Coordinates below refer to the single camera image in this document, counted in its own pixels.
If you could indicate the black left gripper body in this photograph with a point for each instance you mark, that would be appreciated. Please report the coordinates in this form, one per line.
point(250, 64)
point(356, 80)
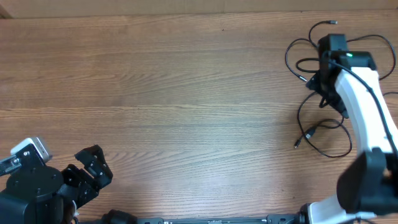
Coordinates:
point(85, 188)

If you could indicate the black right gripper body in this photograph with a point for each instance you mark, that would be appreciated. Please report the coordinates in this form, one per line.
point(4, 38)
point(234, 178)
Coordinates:
point(321, 85)

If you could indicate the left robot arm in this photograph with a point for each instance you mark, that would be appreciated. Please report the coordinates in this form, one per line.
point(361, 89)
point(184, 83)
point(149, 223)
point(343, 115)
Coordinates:
point(37, 193)

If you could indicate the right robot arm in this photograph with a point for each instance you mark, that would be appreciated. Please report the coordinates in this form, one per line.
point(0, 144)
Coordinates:
point(349, 82)

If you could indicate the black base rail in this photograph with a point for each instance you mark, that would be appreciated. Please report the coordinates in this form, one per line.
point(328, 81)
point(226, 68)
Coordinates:
point(119, 217)

